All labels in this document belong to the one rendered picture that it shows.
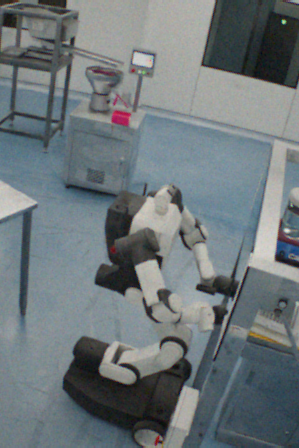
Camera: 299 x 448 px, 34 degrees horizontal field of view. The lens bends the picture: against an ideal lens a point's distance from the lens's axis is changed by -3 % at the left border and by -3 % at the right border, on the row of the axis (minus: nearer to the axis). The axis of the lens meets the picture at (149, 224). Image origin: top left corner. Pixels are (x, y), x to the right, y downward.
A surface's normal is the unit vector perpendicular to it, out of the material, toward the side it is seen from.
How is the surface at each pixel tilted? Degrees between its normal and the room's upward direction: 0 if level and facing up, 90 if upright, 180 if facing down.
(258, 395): 90
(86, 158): 92
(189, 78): 90
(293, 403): 90
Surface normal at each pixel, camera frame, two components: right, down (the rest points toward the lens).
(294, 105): -0.15, 0.49
